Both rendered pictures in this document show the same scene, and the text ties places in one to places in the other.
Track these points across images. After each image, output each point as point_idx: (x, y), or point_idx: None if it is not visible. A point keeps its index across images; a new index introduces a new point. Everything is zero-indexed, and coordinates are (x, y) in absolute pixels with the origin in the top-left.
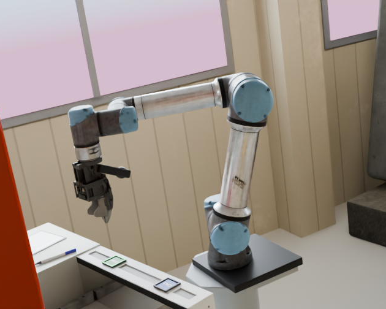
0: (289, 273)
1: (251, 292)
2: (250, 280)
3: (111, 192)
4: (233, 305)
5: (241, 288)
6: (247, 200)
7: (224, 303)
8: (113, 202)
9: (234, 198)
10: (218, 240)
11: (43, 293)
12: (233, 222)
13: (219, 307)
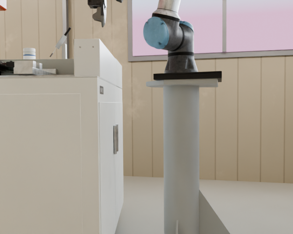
0: (207, 82)
1: (183, 98)
2: (168, 73)
3: (103, 3)
4: (168, 104)
5: (159, 77)
6: (174, 6)
7: (164, 103)
8: (103, 9)
9: (161, 1)
10: (145, 31)
11: (73, 72)
12: (155, 16)
13: (163, 108)
